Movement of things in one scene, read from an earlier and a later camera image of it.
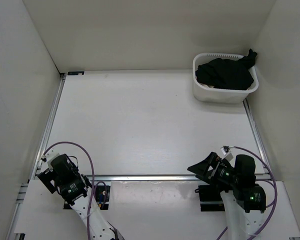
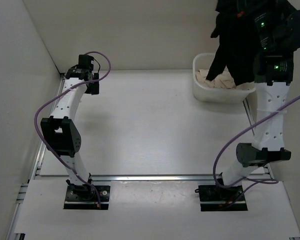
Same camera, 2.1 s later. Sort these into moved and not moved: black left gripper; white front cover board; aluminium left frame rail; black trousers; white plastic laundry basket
Moved: black trousers; black left gripper
Not moved: white front cover board; aluminium left frame rail; white plastic laundry basket
